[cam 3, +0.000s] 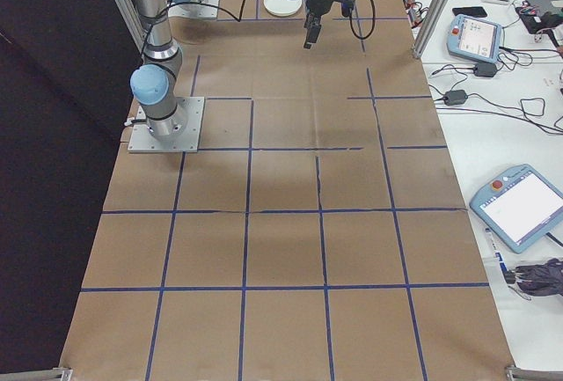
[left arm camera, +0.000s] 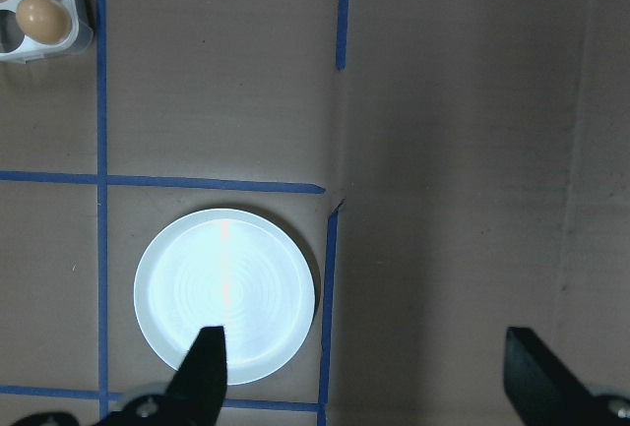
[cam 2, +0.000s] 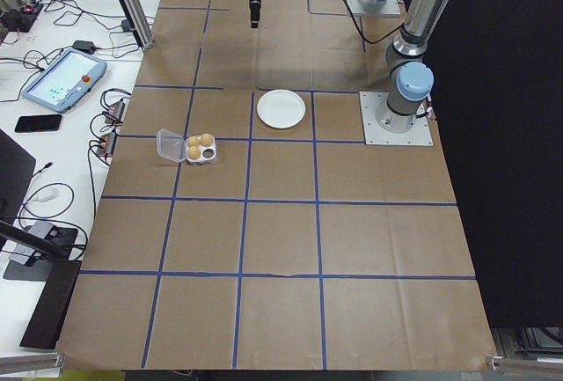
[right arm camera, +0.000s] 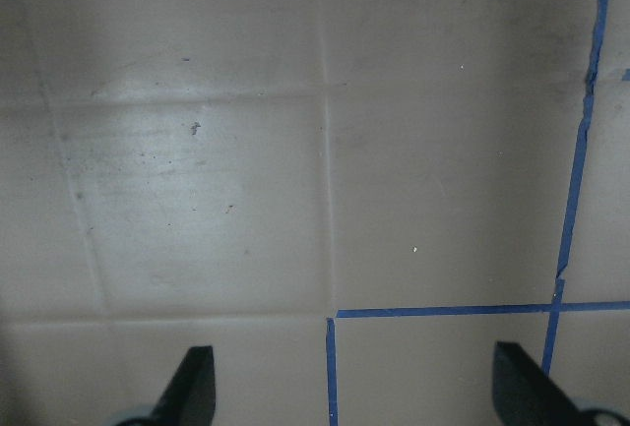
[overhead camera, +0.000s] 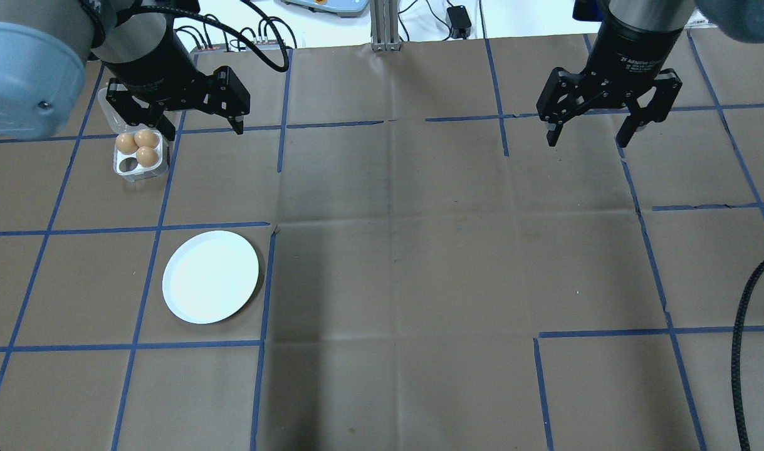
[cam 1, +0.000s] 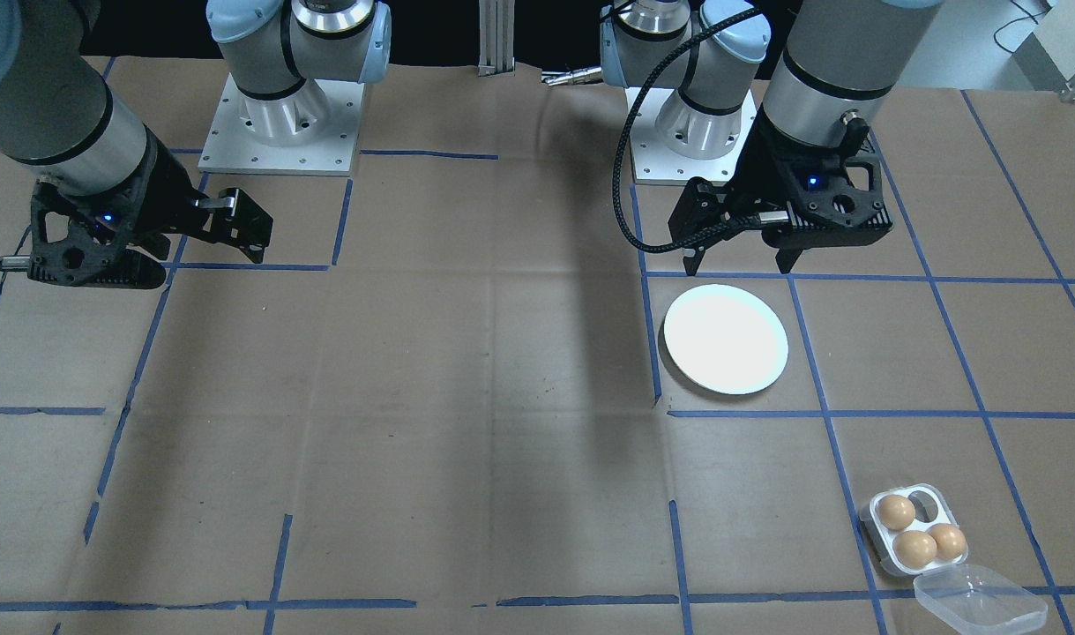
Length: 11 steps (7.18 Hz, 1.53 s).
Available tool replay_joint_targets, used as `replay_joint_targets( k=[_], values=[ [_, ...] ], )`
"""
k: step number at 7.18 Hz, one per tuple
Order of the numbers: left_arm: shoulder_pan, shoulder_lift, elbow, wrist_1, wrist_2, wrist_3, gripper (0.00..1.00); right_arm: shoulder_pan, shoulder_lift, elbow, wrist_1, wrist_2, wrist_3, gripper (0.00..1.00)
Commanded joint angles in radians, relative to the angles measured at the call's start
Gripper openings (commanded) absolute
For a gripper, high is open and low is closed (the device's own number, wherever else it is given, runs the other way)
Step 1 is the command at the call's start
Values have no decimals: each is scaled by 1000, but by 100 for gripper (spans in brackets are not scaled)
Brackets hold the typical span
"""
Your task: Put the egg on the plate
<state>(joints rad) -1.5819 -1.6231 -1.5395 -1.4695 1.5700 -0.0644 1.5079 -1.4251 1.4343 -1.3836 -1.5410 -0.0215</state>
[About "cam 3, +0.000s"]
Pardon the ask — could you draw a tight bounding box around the white round plate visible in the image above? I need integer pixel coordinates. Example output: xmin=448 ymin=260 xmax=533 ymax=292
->
xmin=262 ymin=0 xmax=304 ymax=18

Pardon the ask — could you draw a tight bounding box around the black smartphone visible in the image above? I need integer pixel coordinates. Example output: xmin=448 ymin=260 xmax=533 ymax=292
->
xmin=451 ymin=5 xmax=488 ymax=19

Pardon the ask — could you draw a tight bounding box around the grey blue teach pendant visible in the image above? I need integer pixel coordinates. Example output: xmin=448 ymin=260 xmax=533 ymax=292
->
xmin=446 ymin=13 xmax=505 ymax=65
xmin=468 ymin=163 xmax=563 ymax=254

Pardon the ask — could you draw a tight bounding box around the black electronics module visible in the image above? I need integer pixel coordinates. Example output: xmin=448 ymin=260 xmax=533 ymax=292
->
xmin=523 ymin=0 xmax=563 ymax=34

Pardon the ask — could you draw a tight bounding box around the white marker pen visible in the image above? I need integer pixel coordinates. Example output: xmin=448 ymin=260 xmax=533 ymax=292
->
xmin=485 ymin=224 xmax=507 ymax=270

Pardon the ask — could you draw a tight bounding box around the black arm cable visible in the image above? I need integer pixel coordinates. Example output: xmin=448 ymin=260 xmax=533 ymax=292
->
xmin=165 ymin=0 xmax=377 ymax=41

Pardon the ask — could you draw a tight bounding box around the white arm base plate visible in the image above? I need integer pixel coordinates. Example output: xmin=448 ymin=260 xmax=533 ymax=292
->
xmin=127 ymin=95 xmax=207 ymax=154
xmin=168 ymin=0 xmax=221 ymax=20

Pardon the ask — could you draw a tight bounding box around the black frame cover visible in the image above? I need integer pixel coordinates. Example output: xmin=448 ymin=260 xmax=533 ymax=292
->
xmin=0 ymin=0 xmax=149 ymax=376

